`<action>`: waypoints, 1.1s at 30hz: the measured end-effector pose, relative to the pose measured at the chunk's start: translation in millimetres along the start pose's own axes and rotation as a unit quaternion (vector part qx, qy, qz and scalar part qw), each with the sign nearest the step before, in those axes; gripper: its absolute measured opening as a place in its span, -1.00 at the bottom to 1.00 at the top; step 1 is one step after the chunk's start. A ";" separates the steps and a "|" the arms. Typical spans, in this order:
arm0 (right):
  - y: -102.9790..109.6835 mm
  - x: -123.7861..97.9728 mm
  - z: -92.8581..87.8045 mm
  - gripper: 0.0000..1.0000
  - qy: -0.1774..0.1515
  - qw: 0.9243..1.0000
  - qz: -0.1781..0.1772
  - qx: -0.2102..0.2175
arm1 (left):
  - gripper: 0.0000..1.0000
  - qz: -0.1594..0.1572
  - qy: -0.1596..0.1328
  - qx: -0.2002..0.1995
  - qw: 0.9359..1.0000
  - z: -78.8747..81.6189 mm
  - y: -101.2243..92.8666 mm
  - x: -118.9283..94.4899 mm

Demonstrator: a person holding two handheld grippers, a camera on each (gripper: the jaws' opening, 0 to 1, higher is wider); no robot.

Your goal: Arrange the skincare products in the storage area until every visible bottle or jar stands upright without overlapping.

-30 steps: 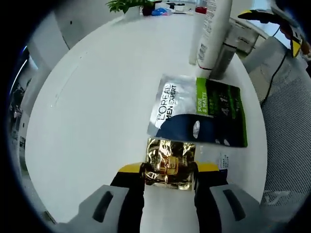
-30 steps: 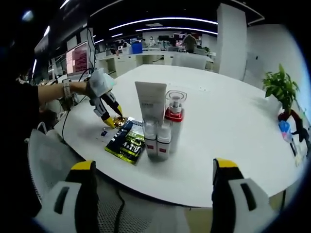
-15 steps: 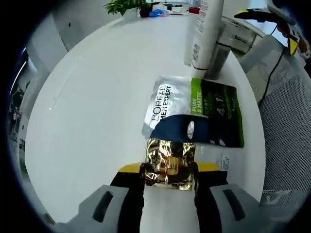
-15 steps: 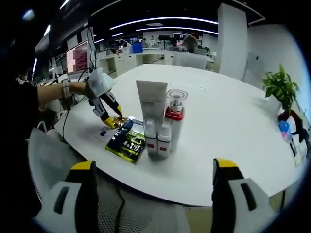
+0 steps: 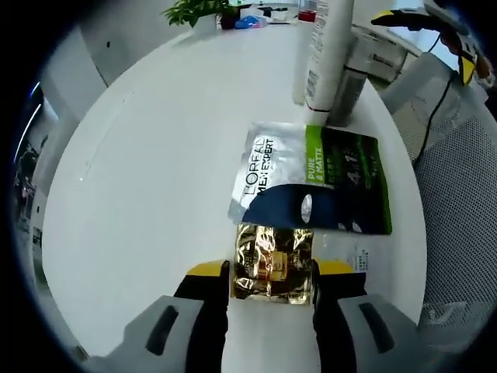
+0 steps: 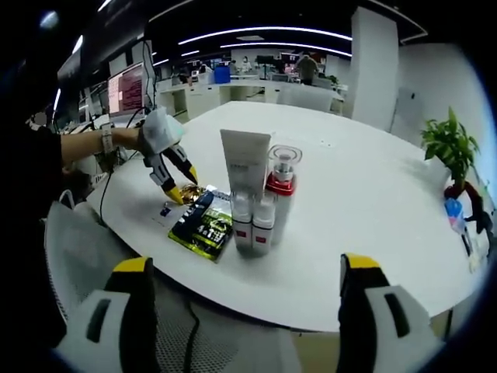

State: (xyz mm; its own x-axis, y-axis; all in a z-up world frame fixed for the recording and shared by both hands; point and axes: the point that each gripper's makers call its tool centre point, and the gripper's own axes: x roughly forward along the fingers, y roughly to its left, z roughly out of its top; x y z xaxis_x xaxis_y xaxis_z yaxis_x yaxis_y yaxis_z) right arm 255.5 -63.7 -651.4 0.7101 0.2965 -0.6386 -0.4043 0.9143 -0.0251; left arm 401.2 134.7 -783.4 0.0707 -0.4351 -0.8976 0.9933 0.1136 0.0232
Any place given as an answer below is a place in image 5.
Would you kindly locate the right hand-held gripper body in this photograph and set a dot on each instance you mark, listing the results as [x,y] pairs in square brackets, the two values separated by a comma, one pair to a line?
[446,15]

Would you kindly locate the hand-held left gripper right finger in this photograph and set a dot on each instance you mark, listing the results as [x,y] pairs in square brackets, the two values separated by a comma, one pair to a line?
[357,330]

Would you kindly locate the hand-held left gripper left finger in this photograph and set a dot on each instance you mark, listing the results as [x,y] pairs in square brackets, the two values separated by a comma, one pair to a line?
[182,322]

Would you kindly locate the small clear skincare sachet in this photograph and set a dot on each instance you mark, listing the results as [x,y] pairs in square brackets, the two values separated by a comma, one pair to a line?
[341,248]

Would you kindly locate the gold foil skincare sachet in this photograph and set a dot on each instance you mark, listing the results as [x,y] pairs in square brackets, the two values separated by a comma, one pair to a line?
[272,264]

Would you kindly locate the green black skincare sachet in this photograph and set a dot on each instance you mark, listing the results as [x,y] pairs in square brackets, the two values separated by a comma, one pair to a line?
[349,163]

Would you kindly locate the silver navy skincare sachet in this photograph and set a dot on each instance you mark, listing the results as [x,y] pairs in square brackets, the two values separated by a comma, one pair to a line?
[264,155]

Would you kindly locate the black tool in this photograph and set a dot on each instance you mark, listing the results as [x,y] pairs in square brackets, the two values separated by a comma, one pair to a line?
[273,11]

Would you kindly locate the grey mesh office chair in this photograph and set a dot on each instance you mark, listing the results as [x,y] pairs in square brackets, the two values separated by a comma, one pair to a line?
[458,213]

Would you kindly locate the blue plastic bag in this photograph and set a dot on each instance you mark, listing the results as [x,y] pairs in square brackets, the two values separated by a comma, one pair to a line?
[250,22]

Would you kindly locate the dark red plant pot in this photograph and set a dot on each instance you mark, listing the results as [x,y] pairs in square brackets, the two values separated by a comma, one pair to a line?
[229,19]

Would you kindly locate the white plant pot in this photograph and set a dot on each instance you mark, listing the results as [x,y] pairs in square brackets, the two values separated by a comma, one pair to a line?
[206,24]

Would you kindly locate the green potted plant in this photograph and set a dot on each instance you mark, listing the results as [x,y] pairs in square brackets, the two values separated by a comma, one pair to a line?
[186,9]

